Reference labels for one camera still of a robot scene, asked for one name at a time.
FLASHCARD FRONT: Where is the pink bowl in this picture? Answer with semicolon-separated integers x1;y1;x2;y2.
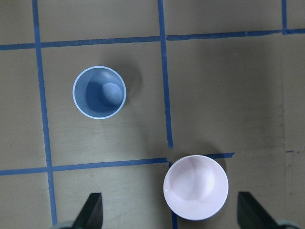
163;155;229;221

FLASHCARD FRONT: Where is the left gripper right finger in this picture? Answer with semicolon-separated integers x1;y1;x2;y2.
237;191;280;229

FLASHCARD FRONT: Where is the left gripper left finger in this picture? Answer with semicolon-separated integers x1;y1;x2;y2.
73;193;103;229

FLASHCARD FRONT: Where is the blue cup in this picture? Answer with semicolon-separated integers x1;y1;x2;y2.
72;66;127;120

